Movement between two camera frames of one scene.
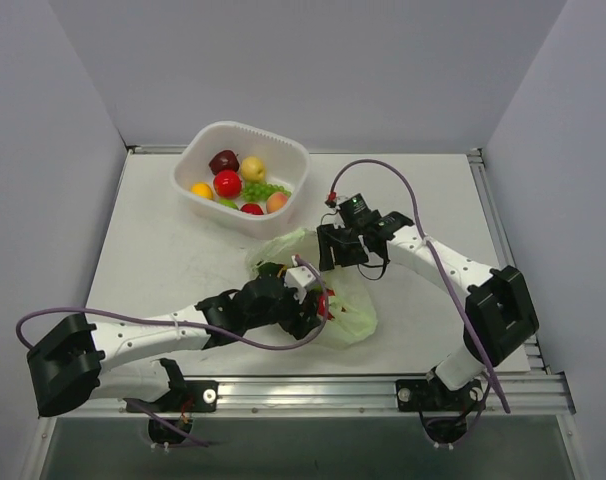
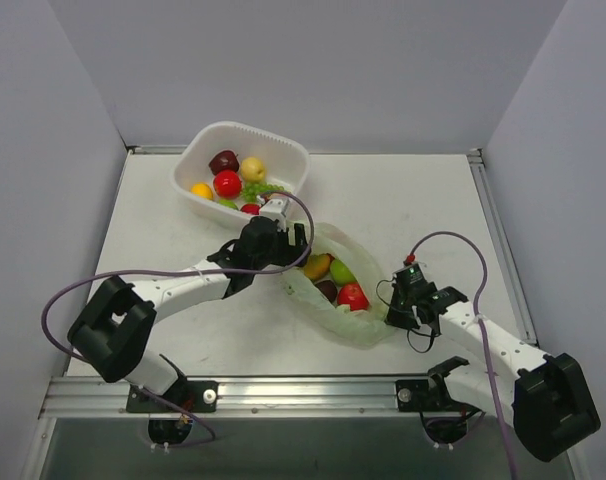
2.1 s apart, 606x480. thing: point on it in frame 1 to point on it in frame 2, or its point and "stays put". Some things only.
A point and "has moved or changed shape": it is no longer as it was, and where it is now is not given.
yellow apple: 252,169 stays put
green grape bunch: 260,192 stays put
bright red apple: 227,184 stays put
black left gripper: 305,310 to 297,238
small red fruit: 252,208 stays put
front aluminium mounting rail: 545,396 stays put
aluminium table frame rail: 499,242 stays put
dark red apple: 224,160 stays put
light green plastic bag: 354,316 has moved or changed shape
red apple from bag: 322,304 to 352,295
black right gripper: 341,245 to 398,312
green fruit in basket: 229,203 stays put
